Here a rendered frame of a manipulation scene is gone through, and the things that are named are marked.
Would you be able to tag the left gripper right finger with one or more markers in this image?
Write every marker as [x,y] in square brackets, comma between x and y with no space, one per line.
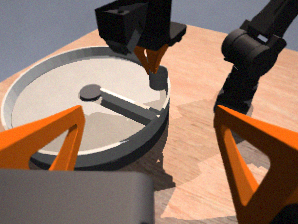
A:
[258,203]

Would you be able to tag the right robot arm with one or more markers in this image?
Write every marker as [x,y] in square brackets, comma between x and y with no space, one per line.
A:
[121,23]

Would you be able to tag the grey metal bushing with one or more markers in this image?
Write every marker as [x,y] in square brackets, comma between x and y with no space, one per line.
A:
[159,82]

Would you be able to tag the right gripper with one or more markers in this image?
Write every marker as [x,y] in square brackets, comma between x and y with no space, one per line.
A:
[153,48]

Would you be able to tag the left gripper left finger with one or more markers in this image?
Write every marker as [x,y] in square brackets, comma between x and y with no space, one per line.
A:
[17,145]

